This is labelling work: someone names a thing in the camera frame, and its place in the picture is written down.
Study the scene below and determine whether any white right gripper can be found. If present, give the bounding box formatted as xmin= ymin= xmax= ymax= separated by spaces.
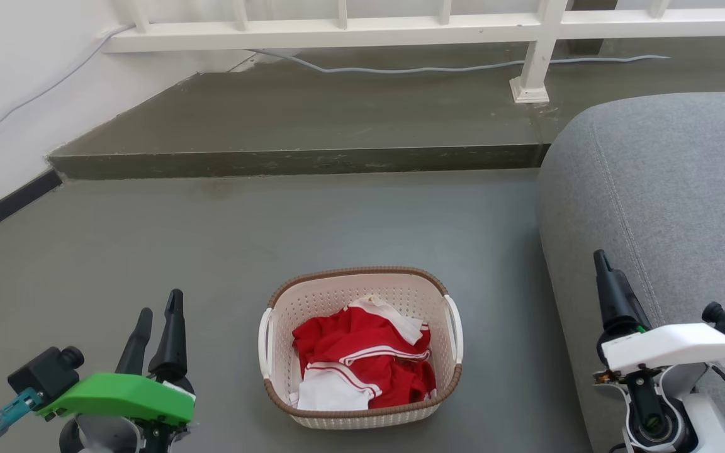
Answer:
xmin=593 ymin=250 xmax=725 ymax=377

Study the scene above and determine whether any black baseboard strip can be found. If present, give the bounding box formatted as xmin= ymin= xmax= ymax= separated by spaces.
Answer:
xmin=0 ymin=169 xmax=63 ymax=247

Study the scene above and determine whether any grey fabric sofa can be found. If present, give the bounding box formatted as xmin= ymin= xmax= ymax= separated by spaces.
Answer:
xmin=537 ymin=92 xmax=725 ymax=453

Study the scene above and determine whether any light grey cable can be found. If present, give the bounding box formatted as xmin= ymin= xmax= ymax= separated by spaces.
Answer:
xmin=0 ymin=24 xmax=672 ymax=155

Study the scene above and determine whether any red white striped garment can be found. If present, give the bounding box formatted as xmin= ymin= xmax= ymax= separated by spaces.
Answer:
xmin=289 ymin=294 xmax=437 ymax=411

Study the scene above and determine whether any teal left camera connector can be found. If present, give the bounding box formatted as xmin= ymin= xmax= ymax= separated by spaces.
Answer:
xmin=0 ymin=387 xmax=43 ymax=441

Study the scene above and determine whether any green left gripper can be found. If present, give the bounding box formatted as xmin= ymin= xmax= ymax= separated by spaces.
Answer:
xmin=37 ymin=289 xmax=196 ymax=428

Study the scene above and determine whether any cream brown-rimmed laundry basket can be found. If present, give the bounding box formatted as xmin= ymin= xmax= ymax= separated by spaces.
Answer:
xmin=257 ymin=266 xmax=464 ymax=430

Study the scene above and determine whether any white metal railing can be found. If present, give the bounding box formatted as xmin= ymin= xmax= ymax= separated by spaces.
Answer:
xmin=101 ymin=0 xmax=725 ymax=104

